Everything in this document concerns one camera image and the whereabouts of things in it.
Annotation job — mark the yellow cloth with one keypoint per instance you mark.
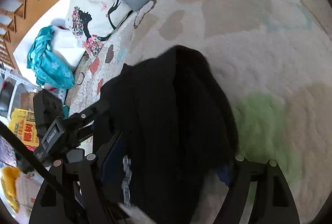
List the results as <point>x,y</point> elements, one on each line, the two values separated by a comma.
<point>10,185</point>

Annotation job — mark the white pillow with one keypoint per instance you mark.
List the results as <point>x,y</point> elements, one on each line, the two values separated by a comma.
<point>67,45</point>

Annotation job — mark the teal star-print cloth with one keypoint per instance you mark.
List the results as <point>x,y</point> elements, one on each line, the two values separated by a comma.
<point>49,65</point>

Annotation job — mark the printed white cushion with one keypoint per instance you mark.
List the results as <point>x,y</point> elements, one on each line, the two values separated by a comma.
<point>96,8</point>

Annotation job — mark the yellow cardboard box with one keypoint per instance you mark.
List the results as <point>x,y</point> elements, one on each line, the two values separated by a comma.
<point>23,128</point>

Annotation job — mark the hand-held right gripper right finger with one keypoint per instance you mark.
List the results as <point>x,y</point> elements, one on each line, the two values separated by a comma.
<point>224,174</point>

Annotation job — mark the heart-print bed quilt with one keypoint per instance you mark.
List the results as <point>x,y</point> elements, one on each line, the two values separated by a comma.
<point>246,53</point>

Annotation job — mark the black pants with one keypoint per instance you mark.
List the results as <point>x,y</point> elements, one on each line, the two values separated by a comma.
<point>168,123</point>

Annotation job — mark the white metal shelf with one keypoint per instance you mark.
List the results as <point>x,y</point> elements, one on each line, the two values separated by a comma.
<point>18,81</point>

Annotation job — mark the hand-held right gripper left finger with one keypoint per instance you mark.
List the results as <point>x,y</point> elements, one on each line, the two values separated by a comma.
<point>114,159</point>

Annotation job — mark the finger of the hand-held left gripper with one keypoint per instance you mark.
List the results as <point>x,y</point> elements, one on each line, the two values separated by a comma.
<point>83,116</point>

